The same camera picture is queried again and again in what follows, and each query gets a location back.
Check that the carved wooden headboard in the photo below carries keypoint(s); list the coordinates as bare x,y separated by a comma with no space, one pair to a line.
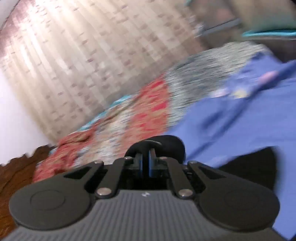
16,176

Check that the teal plastic tub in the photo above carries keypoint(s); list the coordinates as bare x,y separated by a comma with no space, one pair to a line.
266,23

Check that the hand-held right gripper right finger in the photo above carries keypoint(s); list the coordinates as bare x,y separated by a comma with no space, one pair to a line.
151,165

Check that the dark wooden furniture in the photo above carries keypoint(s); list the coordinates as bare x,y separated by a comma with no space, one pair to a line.
286,51

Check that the beige leaf print curtain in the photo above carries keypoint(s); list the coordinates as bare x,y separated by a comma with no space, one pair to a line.
81,58

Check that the blue printed bedsheet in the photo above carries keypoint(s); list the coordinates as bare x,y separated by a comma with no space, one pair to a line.
231,127

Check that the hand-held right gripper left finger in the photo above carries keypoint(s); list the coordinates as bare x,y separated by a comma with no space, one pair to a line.
141,165

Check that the black pants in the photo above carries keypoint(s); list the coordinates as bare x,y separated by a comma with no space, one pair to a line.
173,146

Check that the red patterned patchwork quilt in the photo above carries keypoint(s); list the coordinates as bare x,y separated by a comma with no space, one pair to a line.
143,109

